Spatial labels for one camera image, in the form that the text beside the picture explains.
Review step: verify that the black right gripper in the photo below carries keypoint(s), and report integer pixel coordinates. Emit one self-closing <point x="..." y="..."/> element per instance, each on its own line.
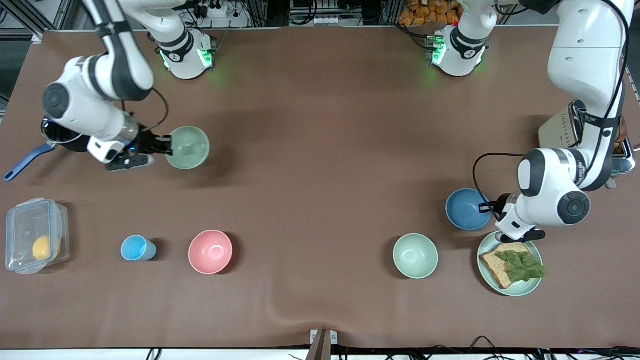
<point x="147" y="140"/>

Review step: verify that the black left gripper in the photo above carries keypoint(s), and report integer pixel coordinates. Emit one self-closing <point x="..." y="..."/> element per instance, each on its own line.
<point x="496" y="205"/>

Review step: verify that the blue bowl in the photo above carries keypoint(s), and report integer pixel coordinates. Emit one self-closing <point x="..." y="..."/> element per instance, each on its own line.
<point x="465" y="210"/>

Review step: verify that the pale green bowl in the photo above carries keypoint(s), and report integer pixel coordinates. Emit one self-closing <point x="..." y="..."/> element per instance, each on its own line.
<point x="415" y="255"/>
<point x="190" y="147"/>

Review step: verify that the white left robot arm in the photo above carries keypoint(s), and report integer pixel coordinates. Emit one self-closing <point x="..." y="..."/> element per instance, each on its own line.
<point x="590" y="60"/>

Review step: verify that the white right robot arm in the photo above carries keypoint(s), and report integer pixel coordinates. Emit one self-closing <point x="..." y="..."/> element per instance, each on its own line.
<point x="100" y="80"/>

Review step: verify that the pink bowl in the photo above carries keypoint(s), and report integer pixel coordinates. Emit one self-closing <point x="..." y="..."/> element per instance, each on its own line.
<point x="210" y="251"/>

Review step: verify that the brown bread slice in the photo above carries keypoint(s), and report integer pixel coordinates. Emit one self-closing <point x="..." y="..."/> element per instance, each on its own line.
<point x="492" y="265"/>

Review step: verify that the green lettuce leaf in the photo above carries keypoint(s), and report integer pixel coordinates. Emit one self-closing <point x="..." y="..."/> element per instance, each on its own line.
<point x="522" y="267"/>

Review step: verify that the pale green plate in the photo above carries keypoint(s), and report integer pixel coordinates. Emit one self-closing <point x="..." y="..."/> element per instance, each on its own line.
<point x="487" y="277"/>

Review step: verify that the silver beige toaster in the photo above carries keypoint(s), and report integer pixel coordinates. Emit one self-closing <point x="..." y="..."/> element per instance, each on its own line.
<point x="555" y="137"/>

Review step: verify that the glass lid blue knob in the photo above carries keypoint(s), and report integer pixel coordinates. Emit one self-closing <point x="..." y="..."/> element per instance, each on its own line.
<point x="60" y="135"/>

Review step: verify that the light blue cup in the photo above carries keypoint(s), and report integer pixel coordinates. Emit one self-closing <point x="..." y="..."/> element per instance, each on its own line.
<point x="134" y="248"/>

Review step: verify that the white power strip with plugs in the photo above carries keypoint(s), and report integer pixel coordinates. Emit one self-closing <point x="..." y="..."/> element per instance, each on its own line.
<point x="220" y="20"/>

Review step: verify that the brown toast slice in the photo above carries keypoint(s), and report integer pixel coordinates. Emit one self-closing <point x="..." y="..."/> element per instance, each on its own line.
<point x="622" y="135"/>

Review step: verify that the brown table cover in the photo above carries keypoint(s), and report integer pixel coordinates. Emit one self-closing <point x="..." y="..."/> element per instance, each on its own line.
<point x="320" y="150"/>

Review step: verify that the yellow round fruit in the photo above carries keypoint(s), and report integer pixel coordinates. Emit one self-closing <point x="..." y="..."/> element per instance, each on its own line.
<point x="42" y="247"/>

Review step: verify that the clear plastic lidded container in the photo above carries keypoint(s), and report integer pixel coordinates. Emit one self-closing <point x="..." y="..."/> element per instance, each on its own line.
<point x="22" y="225"/>

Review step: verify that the bag of orange snacks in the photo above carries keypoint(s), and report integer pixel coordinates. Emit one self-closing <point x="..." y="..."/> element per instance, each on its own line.
<point x="425" y="12"/>

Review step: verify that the small white socket strip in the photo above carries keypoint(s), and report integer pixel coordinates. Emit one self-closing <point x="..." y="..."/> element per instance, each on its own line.
<point x="330" y="21"/>

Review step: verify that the metal table clamp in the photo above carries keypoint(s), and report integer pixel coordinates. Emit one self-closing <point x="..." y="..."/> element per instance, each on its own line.
<point x="322" y="340"/>

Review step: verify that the aluminium frame profile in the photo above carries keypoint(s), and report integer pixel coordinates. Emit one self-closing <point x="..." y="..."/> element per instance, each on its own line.
<point x="47" y="15"/>

